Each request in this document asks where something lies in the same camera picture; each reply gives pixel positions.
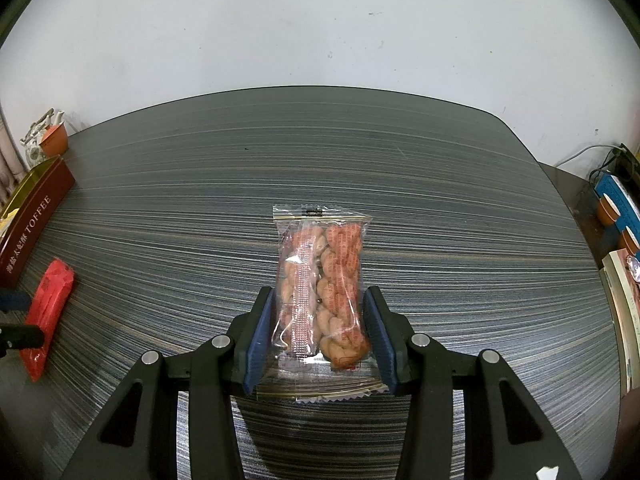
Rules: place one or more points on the clear packet reddish twisted snacks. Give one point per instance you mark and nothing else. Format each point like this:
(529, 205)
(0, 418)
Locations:
(325, 280)

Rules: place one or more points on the red snack packet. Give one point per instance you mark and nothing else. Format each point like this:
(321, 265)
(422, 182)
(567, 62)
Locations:
(50, 305)

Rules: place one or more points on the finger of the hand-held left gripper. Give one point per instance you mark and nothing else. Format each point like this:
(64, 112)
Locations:
(20, 336)
(15, 302)

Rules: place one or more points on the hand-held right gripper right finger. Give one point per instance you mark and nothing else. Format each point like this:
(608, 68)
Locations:
(382, 340)

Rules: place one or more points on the beige curtain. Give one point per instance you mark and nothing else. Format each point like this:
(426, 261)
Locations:
(9, 160)

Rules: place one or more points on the patterned white teapot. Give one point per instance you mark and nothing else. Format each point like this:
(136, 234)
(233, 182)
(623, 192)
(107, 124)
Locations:
(32, 147)

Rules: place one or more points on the orange red teacup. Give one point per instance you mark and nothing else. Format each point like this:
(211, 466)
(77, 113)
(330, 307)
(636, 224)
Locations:
(54, 141)

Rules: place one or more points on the white paper scrap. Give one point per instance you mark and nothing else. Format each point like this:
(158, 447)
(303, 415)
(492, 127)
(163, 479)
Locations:
(549, 474)

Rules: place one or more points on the yellow snack packet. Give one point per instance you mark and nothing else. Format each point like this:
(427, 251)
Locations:
(9, 220)

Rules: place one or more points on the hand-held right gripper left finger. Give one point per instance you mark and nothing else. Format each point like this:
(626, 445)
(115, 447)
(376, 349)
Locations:
(260, 340)

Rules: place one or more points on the red tin box gold inside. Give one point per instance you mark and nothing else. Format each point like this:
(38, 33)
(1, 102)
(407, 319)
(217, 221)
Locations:
(35, 210)

